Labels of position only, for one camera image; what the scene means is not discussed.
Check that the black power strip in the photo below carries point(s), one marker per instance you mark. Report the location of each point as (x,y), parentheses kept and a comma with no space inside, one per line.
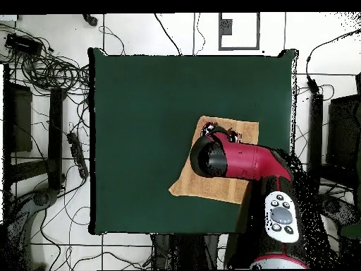
(77,153)

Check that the grey square floor frame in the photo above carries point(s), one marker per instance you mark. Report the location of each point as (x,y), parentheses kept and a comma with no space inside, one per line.
(225,28)

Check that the small black plug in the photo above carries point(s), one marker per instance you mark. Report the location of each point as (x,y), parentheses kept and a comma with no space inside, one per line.
(90,19)

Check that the black stand frame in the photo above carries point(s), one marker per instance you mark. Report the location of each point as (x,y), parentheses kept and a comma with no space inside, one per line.
(55,135)
(315,141)

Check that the black rectangular box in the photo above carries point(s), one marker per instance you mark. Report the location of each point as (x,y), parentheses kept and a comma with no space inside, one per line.
(22,43)

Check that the grey tripod base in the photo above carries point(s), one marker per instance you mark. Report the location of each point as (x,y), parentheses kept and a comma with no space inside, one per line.
(42,199)
(338,209)

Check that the dark green table cloth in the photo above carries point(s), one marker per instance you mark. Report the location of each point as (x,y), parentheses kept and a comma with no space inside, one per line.
(141,113)

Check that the tan terry towel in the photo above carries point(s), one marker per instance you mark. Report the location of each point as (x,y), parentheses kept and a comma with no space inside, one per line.
(208,186)

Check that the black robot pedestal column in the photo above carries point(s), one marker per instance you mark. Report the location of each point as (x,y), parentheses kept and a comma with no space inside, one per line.
(183,251)

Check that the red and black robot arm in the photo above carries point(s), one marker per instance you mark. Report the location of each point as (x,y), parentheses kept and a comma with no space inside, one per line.
(248,163)

